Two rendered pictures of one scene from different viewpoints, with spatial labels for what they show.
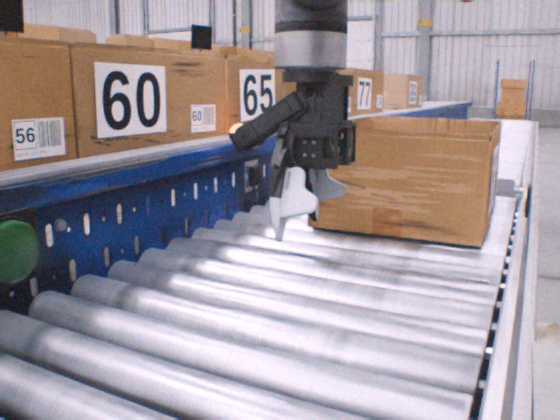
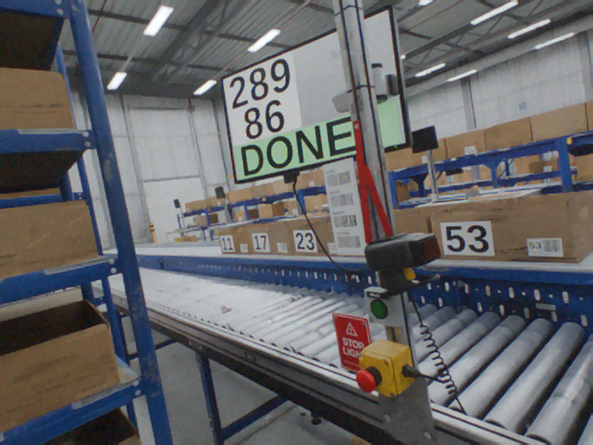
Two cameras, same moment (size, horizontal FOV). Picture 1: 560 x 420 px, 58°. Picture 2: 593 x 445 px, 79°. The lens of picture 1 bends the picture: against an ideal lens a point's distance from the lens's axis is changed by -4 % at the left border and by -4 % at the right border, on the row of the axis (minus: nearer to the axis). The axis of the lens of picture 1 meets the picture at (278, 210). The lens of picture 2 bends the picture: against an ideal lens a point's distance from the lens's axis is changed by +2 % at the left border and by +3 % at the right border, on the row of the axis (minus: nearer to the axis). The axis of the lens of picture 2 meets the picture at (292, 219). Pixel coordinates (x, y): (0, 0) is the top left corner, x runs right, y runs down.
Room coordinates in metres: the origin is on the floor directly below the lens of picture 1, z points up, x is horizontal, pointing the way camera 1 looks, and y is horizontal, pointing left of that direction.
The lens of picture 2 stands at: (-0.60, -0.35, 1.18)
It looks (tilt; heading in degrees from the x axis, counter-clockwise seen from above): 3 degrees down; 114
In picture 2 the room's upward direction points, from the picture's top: 10 degrees counter-clockwise
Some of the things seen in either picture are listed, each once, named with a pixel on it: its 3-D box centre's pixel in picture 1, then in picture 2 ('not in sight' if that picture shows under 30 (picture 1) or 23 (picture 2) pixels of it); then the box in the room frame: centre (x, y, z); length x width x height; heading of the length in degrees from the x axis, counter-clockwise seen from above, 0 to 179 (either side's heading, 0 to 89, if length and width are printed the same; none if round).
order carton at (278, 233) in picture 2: not in sight; (288, 237); (-1.50, 1.56, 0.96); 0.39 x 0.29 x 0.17; 153
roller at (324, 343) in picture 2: not in sight; (356, 328); (-0.94, 0.77, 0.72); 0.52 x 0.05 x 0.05; 63
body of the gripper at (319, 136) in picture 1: (315, 121); not in sight; (0.66, -0.05, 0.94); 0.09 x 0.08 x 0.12; 63
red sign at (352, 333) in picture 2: not in sight; (364, 347); (-0.80, 0.37, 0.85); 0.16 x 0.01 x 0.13; 153
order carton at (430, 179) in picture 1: (415, 167); not in sight; (0.98, -0.26, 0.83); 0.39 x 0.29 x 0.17; 155
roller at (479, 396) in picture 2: not in sight; (508, 364); (-0.53, 0.56, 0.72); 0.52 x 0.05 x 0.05; 63
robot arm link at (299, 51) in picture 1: (311, 54); not in sight; (0.67, -0.04, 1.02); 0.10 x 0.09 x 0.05; 153
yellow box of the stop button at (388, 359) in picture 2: not in sight; (401, 373); (-0.72, 0.29, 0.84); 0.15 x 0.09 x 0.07; 153
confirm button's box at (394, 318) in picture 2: not in sight; (383, 306); (-0.74, 0.33, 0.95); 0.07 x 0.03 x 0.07; 153
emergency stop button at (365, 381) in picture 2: not in sight; (370, 378); (-0.77, 0.27, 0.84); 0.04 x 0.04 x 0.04; 63
